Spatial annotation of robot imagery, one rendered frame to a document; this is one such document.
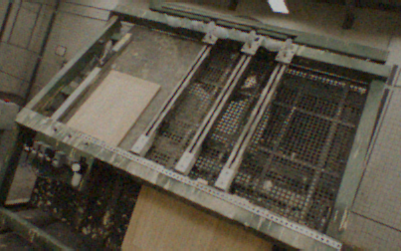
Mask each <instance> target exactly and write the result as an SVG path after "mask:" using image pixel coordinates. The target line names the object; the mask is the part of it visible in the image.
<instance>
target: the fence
mask: <svg viewBox="0 0 401 251"><path fill-rule="evenodd" d="M126 34H129V33H126ZM126 34H125V36H126ZM125 36H124V37H125ZM124 37H123V38H122V39H121V40H120V41H122V40H125V41H124V43H122V44H121V43H120V41H119V42H118V44H117V45H116V46H115V47H114V48H113V50H115V51H116V53H114V55H112V57H111V58H110V59H109V60H108V61H107V63H106V64H105V65H104V66H103V67H102V68H98V67H96V68H95V69H94V70H93V72H92V73H91V74H90V75H89V76H88V77H87V78H86V79H85V80H84V81H83V82H82V83H81V85H80V86H79V87H78V88H77V89H76V90H75V91H74V93H73V94H72V95H71V96H70V97H69V98H68V99H67V100H66V101H65V102H64V103H63V104H62V106H61V107H60V108H59V109H58V110H57V111H56V113H55V114H54V115H53V116H52V117H51V119H53V120H54V121H58V122H60V121H61V120H62V119H63V118H64V117H65V116H66V114H67V113H68V112H69V111H70V110H71V108H72V107H73V106H74V105H75V104H76V103H77V102H78V101H79V100H80V99H81V97H82V96H83V95H84V94H85V93H86V91H87V90H88V89H89V88H90V87H91V85H92V84H93V83H94V82H95V81H96V80H97V79H98V78H99V77H100V75H101V74H102V73H103V72H104V71H105V69H106V68H107V67H108V66H109V64H111V62H113V61H114V59H115V58H116V57H117V56H118V55H119V54H120V52H121V51H122V50H123V49H124V47H126V45H128V43H129V42H130V41H131V40H132V39H133V36H132V34H130V36H128V38H124Z"/></svg>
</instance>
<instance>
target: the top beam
mask: <svg viewBox="0 0 401 251"><path fill-rule="evenodd" d="M112 13H113V15H117V16H118V17H120V21H121V22H126V23H129V24H135V25H137V26H143V27H145V28H151V29H154V30H159V31H162V32H167V33H170V34H175V35H178V36H183V37H186V38H191V39H194V40H199V41H202V40H203V38H205V36H206V34H207V29H208V26H209V25H207V24H205V23H203V26H204V27H203V30H201V31H199V30H198V31H197V30H192V28H190V22H192V21H188V19H185V20H184V21H182V20H183V19H182V18H179V17H173V16H170V15H167V17H173V18H174V19H177V18H178V19H179V20H180V21H182V22H181V25H180V26H179V27H177V28H176V27H171V26H169V25H167V24H166V20H168V19H167V17H166V16H165V15H164V14H161V13H155V12H152V11H146V10H143V9H137V8H135V7H129V6H125V5H120V4H118V5H116V7H114V9H112ZM205 25H207V26H205ZM224 30H226V31H227V32H230V33H229V34H227V35H228V37H227V38H223V37H222V38H221V37H220V38H218V40H216V43H217V45H218V46H221V47H226V48H229V49H235V50H237V51H241V50H242V49H243V47H244V45H245V43H243V42H242V41H241V40H239V36H240V35H239V33H240V34H242V33H243V32H239V33H238V32H237V31H233V32H231V31H232V30H229V29H226V28H225V29H224ZM265 39H266V41H270V40H271V41H273V42H276V43H278V42H280V44H283V43H284V42H282V41H276V40H273V39H270V38H265ZM266 41H265V40H264V38H263V40H262V43H260V46H259V47H258V49H257V51H256V55H259V56H261V57H264V58H269V59H272V60H275V59H276V57H277V54H278V53H279V51H276V49H275V51H271V50H272V49H271V50H269V49H267V48H265V43H266ZM290 64H294V65H296V66H302V67H305V68H310V69H313V70H315V71H321V72H323V73H329V74H332V75H337V76H340V77H344V78H347V79H352V80H354V81H360V82H362V83H365V84H370V81H371V80H373V79H375V80H378V81H381V82H385V83H384V84H386V83H387V80H388V79H389V74H390V71H391V67H387V66H384V65H378V64H375V63H370V62H366V61H364V60H358V59H355V58H349V57H346V56H340V55H337V54H331V53H328V52H323V51H321V50H317V49H311V48H309V47H302V46H300V45H298V48H297V49H296V51H295V52H294V56H293V57H292V60H291V61H290Z"/></svg>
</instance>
